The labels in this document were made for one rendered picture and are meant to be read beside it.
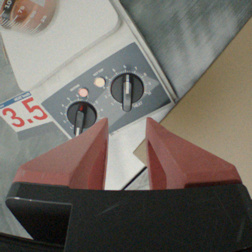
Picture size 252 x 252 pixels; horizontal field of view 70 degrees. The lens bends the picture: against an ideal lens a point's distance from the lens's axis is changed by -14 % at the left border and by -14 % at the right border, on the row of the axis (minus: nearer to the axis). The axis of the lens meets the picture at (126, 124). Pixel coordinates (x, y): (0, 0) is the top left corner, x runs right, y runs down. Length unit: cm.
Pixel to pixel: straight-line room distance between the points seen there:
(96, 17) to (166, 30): 10
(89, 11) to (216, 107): 14
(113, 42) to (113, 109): 7
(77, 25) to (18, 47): 7
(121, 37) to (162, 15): 9
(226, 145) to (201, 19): 15
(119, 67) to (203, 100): 8
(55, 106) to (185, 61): 15
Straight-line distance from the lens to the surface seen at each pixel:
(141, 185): 27
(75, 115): 22
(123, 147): 26
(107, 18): 18
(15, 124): 34
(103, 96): 21
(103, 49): 19
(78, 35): 18
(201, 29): 25
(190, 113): 20
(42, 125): 31
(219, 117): 20
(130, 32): 19
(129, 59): 19
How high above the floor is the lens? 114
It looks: 72 degrees down
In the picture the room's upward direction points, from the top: 120 degrees counter-clockwise
